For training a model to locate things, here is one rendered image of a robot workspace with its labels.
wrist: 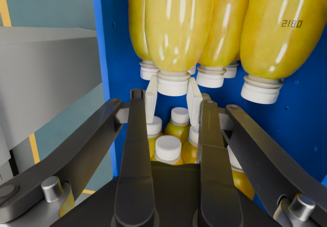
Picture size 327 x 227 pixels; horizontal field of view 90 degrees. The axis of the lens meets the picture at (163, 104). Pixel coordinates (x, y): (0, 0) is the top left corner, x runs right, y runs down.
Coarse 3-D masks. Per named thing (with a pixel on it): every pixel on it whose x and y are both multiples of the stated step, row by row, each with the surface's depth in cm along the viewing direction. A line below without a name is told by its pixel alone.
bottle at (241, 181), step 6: (234, 168) 23; (240, 168) 23; (234, 174) 23; (240, 174) 23; (234, 180) 23; (240, 180) 23; (246, 180) 23; (240, 186) 23; (246, 186) 23; (246, 192) 23; (252, 192) 23; (252, 198) 24
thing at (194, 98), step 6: (192, 78) 20; (192, 84) 18; (192, 90) 16; (198, 90) 16; (186, 96) 21; (192, 96) 16; (198, 96) 14; (192, 102) 15; (198, 102) 14; (192, 108) 15; (198, 108) 15; (192, 114) 15; (198, 114) 15; (192, 120) 15; (198, 120) 15
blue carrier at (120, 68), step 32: (96, 0) 16; (128, 32) 24; (128, 64) 26; (320, 64) 21; (128, 96) 28; (160, 96) 35; (224, 96) 35; (288, 96) 26; (320, 96) 21; (288, 128) 26; (320, 128) 20; (320, 160) 19
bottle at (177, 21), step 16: (160, 0) 14; (176, 0) 14; (192, 0) 14; (208, 0) 15; (160, 16) 15; (176, 16) 14; (192, 16) 14; (208, 16) 16; (160, 32) 15; (176, 32) 15; (192, 32) 15; (208, 32) 17; (160, 48) 16; (176, 48) 16; (192, 48) 16; (160, 64) 18; (176, 64) 17; (192, 64) 18; (176, 80) 19
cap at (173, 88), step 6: (162, 84) 19; (168, 84) 19; (174, 84) 19; (180, 84) 19; (186, 84) 20; (162, 90) 19; (168, 90) 19; (174, 90) 19; (180, 90) 19; (186, 90) 20
